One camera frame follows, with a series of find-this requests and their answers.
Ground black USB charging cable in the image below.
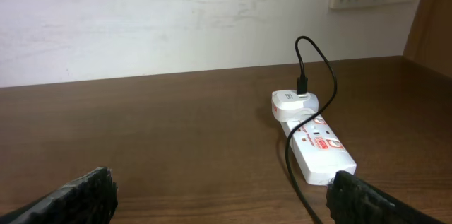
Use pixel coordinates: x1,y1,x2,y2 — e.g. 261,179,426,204
284,35,338,224

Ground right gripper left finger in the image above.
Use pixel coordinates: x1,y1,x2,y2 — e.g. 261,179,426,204
1,167,118,224

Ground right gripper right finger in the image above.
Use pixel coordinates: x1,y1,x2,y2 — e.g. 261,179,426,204
326,171,442,224

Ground white power strip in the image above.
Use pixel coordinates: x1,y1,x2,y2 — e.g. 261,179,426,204
290,115,357,185

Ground white USB charger plug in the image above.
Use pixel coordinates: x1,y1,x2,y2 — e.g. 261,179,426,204
271,90,319,122

